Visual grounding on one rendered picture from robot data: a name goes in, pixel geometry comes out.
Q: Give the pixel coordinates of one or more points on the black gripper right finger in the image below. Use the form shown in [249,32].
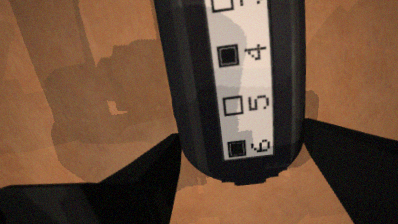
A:
[362,170]

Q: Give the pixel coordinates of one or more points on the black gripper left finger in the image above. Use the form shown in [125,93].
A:
[142,192]

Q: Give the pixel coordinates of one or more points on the dark grey controller unit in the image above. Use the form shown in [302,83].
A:
[237,72]

